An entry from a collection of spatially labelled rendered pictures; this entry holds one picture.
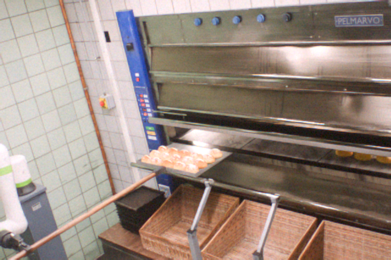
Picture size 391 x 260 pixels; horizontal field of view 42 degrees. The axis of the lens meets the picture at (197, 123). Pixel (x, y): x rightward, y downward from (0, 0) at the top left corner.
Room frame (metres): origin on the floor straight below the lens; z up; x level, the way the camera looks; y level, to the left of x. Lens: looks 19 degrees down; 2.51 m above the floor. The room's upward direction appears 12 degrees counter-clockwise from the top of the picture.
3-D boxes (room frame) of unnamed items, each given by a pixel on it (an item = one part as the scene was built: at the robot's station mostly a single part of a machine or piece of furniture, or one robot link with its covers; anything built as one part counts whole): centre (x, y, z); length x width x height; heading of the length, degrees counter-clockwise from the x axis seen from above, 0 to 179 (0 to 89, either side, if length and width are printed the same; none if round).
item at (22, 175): (3.12, 1.21, 1.36); 0.16 x 0.13 x 0.19; 98
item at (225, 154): (3.17, 0.13, 1.19); 0.55 x 0.36 x 0.03; 44
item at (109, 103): (3.95, 0.66, 1.46); 0.10 x 0.07 x 0.10; 44
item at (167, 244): (3.12, 0.18, 0.72); 0.56 x 0.49 x 0.28; 44
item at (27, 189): (3.16, 1.23, 1.23); 0.26 x 0.15 x 0.06; 44
